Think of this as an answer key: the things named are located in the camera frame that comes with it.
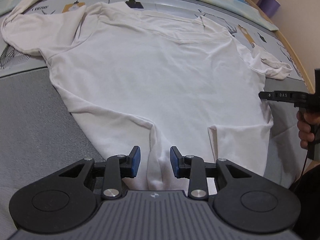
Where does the white long-sleeve shirt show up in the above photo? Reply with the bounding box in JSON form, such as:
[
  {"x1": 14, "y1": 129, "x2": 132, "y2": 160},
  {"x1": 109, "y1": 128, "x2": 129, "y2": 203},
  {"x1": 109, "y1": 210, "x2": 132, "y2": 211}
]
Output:
[{"x1": 1, "y1": 0, "x2": 292, "y2": 190}]

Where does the purple container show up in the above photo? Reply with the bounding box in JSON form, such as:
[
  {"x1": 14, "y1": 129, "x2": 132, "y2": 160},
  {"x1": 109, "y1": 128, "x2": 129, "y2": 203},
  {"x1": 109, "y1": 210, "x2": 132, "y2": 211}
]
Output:
[{"x1": 257, "y1": 0, "x2": 280, "y2": 18}]

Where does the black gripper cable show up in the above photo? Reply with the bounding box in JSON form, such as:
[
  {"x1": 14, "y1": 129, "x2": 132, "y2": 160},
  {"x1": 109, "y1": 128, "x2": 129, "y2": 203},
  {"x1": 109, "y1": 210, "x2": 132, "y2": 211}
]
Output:
[{"x1": 299, "y1": 147, "x2": 313, "y2": 181}]

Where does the wooden bed frame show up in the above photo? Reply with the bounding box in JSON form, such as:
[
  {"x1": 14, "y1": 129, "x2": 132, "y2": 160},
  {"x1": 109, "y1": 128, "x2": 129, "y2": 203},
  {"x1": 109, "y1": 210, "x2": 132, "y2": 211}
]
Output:
[{"x1": 240, "y1": 0, "x2": 316, "y2": 93}]

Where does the person's right hand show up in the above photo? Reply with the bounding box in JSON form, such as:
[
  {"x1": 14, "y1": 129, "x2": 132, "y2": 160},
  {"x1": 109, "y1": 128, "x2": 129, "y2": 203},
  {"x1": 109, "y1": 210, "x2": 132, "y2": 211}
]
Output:
[{"x1": 297, "y1": 111, "x2": 319, "y2": 149}]

